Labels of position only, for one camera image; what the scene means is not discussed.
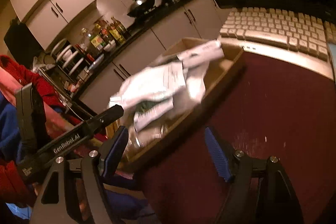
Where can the white green-print sachet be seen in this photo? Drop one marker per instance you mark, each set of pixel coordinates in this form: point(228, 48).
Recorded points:
point(195, 62)

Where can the green white snack packet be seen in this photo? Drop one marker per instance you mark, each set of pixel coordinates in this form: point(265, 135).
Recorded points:
point(149, 111)

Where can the oil bottles on counter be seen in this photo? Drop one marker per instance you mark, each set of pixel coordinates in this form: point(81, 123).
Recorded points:
point(104, 36)

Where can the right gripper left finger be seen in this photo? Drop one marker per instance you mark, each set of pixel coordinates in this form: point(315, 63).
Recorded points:
point(111, 152)

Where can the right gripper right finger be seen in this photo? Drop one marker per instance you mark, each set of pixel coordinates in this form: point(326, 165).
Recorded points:
point(222, 155)

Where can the white red-print packet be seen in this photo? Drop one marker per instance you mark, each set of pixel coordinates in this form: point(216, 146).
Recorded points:
point(151, 84)

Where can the blue paper booklet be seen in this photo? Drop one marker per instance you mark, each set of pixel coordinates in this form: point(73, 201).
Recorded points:
point(332, 57)

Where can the cardboard box tray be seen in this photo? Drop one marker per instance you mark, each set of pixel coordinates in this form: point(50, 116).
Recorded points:
point(185, 112)

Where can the black wok on stove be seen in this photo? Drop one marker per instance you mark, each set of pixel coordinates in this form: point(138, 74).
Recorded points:
point(139, 8)

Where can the beige computer keyboard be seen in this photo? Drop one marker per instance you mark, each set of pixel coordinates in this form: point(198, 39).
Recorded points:
point(295, 38)

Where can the crinkled clear plastic bag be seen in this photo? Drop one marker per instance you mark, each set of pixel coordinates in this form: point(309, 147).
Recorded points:
point(139, 140)

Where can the dish rack with plates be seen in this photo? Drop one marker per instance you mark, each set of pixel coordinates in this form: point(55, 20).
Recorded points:
point(71, 60)

